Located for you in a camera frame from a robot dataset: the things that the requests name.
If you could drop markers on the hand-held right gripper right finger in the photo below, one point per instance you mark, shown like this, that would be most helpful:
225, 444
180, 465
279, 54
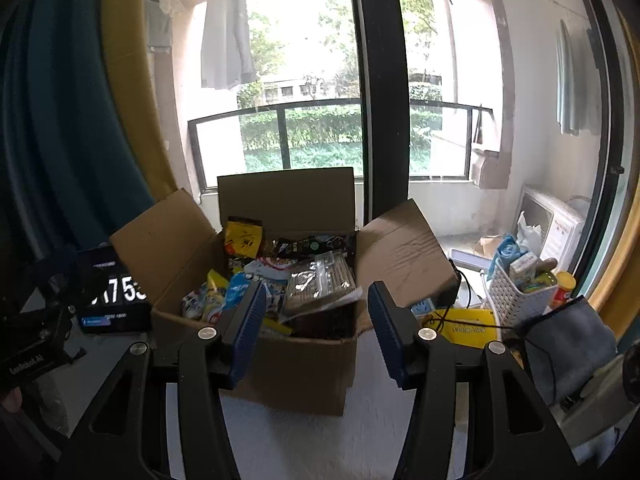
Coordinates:
387, 330

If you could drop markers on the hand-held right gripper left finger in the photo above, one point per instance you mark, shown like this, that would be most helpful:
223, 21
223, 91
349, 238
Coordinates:
250, 330

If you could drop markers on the small blue snack packet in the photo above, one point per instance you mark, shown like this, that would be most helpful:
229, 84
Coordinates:
237, 287

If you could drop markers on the brown cardboard box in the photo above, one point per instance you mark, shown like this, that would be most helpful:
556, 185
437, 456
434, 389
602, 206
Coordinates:
280, 370

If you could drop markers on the yellow cartoon snack packet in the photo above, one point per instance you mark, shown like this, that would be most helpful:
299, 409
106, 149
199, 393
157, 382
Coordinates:
210, 300

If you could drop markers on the white blue snack packet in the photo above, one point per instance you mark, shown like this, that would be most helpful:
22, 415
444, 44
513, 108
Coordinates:
265, 272

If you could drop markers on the dark brown snack packet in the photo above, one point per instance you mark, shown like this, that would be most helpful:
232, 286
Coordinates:
325, 320

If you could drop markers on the yellow black snack packet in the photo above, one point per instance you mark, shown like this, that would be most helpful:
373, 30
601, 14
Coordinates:
242, 237

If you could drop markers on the black cookie packet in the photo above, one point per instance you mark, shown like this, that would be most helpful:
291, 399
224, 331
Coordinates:
300, 245

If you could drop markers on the person's left hand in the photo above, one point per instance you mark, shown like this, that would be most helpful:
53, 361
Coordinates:
10, 402

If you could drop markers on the yellow wipes packet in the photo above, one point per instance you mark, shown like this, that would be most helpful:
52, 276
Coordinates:
465, 327

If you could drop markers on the black tablet clock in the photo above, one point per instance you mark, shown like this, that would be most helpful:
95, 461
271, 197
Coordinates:
115, 305

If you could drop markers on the white plastic basket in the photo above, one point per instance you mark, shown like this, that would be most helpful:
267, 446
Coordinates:
505, 295

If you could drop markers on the blue plastic bag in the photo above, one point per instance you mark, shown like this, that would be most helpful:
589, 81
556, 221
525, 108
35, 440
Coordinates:
507, 250

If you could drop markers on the green white carton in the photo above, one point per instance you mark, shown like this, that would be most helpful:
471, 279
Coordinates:
522, 265

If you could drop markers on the white plastic bag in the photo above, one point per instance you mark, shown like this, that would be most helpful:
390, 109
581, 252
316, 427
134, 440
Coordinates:
527, 232

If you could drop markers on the orange lid jar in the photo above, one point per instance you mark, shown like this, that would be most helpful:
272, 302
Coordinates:
565, 290

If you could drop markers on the grey cloth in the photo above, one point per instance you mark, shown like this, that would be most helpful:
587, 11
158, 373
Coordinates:
570, 350

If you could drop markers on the white appliance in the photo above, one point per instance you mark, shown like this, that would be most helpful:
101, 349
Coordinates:
565, 230

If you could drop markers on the teal curtain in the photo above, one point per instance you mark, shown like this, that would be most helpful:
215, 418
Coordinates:
65, 135

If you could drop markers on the black balcony railing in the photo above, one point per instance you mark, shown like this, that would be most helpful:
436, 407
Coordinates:
300, 105

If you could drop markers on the yellow curtain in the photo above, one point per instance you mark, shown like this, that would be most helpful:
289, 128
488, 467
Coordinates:
617, 305
130, 85

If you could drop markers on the hanging white shirt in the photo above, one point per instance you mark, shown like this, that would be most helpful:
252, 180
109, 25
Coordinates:
225, 35

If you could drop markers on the light blue hanging towel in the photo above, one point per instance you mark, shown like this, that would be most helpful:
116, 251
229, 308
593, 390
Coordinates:
570, 85

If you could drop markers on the hanging grey garment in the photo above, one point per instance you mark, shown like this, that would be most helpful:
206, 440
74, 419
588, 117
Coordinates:
157, 25

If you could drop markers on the black window frame post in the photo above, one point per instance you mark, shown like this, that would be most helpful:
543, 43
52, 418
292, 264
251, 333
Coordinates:
380, 110

